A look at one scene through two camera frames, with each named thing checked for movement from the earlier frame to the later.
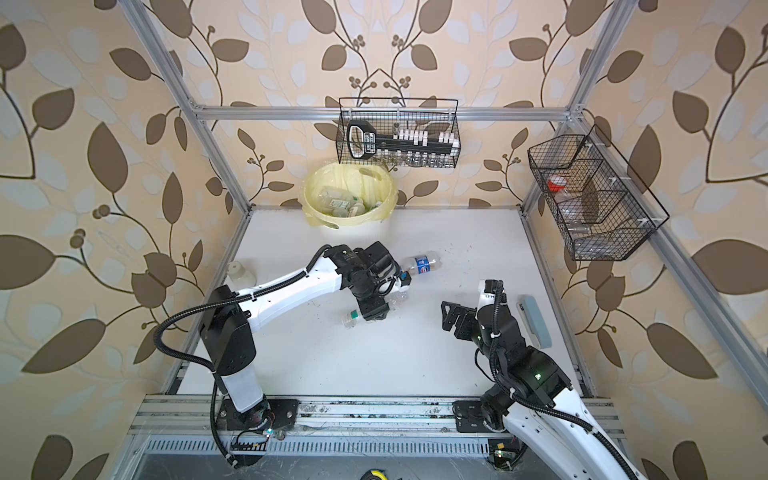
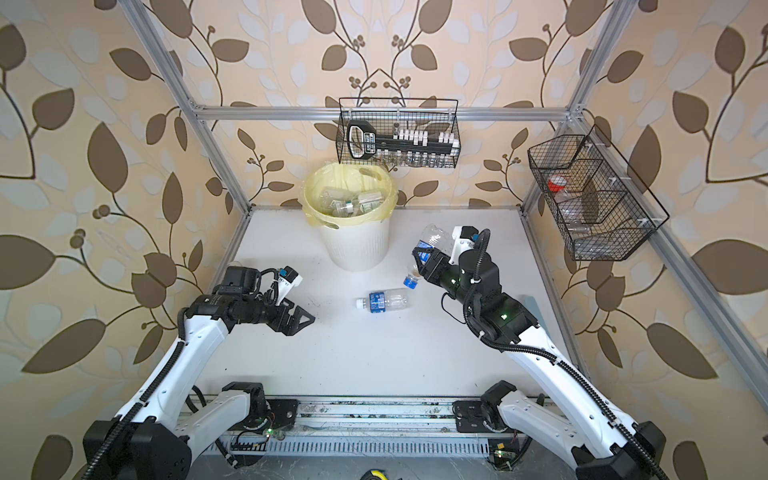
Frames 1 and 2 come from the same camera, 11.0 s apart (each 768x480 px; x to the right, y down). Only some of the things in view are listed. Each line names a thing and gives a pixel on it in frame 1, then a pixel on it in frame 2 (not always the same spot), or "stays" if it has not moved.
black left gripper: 377,309 to 279,324
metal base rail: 184,428 stays
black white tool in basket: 363,142 stays
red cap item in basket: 556,183 stays
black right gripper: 468,317 to 437,263
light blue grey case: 533,321 stays
